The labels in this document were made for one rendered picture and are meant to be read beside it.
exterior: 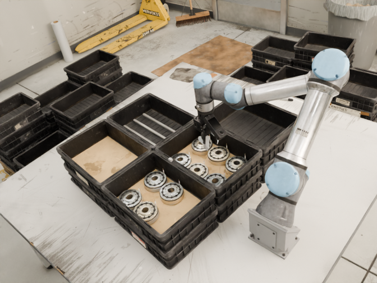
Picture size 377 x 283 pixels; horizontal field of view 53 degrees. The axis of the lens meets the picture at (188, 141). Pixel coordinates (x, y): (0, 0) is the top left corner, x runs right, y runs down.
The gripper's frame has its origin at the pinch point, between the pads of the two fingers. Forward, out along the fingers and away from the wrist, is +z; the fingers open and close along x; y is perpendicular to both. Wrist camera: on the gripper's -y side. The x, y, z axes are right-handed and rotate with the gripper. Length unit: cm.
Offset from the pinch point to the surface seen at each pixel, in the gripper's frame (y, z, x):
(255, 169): -18.3, 8.7, -7.9
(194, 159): 7.9, 9.8, 5.4
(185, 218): -22.4, -0.1, 34.8
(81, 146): 56, 7, 40
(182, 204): -8.9, 9.9, 26.9
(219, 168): -5.1, 9.9, 1.6
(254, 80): 96, 66, -132
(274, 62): 86, 51, -146
